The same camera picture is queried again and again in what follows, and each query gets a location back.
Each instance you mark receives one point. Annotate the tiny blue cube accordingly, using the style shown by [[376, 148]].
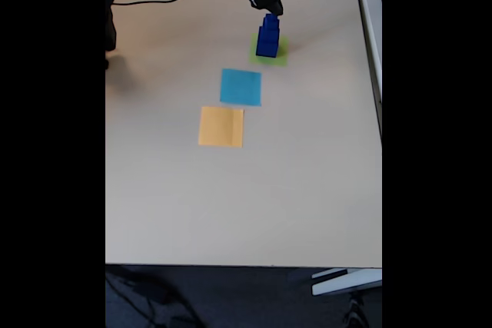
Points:
[[271, 17]]

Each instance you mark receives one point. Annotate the small blue cube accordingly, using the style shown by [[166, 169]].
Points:
[[270, 25]]

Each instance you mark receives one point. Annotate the medium blue cube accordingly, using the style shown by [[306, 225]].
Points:
[[269, 35]]

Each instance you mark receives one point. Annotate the green paper square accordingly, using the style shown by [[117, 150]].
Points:
[[283, 55]]

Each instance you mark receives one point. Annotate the light blue paper square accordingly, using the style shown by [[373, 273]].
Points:
[[240, 88]]

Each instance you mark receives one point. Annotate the orange paper square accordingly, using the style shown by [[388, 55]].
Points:
[[221, 128]]

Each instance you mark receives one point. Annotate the large blue cube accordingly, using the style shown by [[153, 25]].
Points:
[[266, 48]]

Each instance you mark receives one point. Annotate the white desk with dark edge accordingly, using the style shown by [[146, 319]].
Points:
[[371, 17]]

